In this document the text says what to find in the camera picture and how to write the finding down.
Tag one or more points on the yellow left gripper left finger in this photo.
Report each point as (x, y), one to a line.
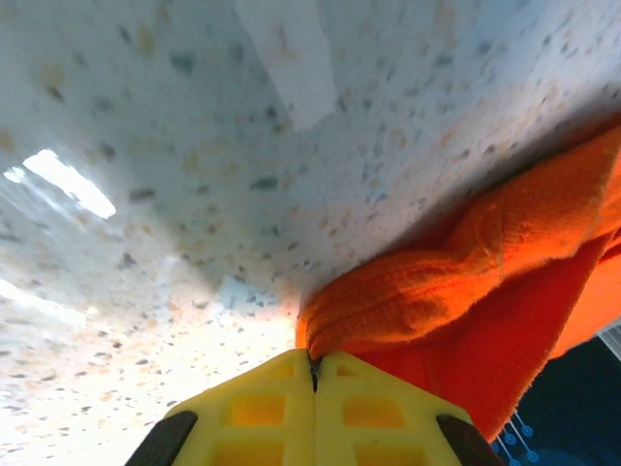
(252, 417)

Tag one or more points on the orange t-shirt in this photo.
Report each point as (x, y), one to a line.
(485, 301)

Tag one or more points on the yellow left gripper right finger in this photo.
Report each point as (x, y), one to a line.
(378, 417)

